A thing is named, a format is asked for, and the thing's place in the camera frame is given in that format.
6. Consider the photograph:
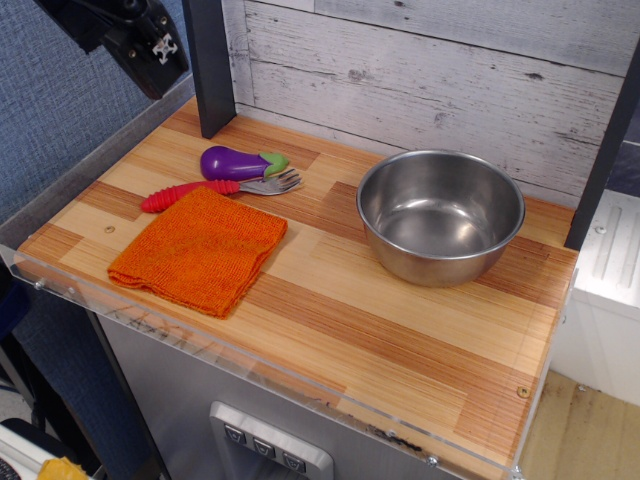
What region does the silver button control panel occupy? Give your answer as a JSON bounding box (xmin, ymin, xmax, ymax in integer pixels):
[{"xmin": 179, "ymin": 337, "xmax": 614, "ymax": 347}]
[{"xmin": 209, "ymin": 401, "xmax": 334, "ymax": 479}]

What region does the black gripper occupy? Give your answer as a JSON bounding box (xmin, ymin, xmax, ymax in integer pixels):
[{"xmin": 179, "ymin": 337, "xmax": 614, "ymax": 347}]
[{"xmin": 37, "ymin": 0, "xmax": 189, "ymax": 100}]

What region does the white side cabinet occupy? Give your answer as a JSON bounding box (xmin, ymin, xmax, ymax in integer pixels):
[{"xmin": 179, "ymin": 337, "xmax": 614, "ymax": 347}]
[{"xmin": 550, "ymin": 190, "xmax": 639, "ymax": 405}]

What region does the orange knitted towel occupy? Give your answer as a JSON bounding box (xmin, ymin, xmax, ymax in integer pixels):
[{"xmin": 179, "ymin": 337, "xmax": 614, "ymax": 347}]
[{"xmin": 108, "ymin": 187, "xmax": 288, "ymax": 319}]

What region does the yellow object bottom left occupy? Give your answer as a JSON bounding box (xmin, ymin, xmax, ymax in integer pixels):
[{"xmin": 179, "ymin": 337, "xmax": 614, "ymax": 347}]
[{"xmin": 37, "ymin": 457, "xmax": 89, "ymax": 480}]

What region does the dark right frame post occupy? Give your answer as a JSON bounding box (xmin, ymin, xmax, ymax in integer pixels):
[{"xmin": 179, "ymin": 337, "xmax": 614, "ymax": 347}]
[{"xmin": 564, "ymin": 45, "xmax": 639, "ymax": 250}]

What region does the clear acrylic table guard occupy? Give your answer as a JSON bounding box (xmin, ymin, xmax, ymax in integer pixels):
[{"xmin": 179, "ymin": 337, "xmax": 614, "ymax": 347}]
[{"xmin": 1, "ymin": 247, "xmax": 521, "ymax": 479}]

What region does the purple toy eggplant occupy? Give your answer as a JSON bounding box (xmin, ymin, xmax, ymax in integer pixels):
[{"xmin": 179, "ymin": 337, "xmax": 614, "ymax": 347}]
[{"xmin": 200, "ymin": 146, "xmax": 289, "ymax": 181}]

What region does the dark frame post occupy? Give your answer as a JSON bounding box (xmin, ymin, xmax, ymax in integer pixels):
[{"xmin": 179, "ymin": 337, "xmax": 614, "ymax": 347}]
[
  {"xmin": 182, "ymin": 0, "xmax": 236, "ymax": 139},
  {"xmin": 564, "ymin": 45, "xmax": 639, "ymax": 250}
]

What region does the red handled metal spork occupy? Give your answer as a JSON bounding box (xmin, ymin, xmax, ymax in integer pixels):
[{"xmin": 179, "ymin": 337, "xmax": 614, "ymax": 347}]
[{"xmin": 140, "ymin": 168, "xmax": 304, "ymax": 215}]

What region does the dark left frame post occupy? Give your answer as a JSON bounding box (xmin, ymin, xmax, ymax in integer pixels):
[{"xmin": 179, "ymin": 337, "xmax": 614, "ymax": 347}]
[{"xmin": 182, "ymin": 0, "xmax": 236, "ymax": 139}]

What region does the stainless steel bowl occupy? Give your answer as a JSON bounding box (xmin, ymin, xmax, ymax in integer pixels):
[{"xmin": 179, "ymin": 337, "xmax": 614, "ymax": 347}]
[{"xmin": 356, "ymin": 150, "xmax": 526, "ymax": 287}]

